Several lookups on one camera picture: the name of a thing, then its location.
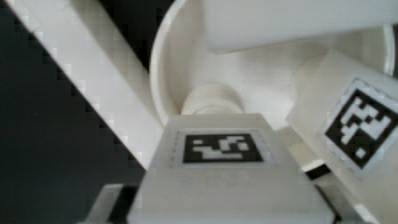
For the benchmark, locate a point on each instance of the white L-shaped wall fixture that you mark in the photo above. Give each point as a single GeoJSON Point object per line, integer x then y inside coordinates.
{"type": "Point", "coordinates": [77, 33]}

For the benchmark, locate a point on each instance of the white stool leg with tag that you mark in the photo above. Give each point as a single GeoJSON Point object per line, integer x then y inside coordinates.
{"type": "Point", "coordinates": [249, 23]}

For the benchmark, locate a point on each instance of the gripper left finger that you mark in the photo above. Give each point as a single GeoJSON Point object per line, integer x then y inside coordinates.
{"type": "Point", "coordinates": [112, 204]}

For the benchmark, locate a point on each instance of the white stool leg front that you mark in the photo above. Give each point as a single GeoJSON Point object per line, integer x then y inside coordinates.
{"type": "Point", "coordinates": [343, 118]}

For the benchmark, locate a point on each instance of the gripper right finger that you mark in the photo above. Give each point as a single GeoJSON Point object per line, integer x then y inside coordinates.
{"type": "Point", "coordinates": [348, 210]}

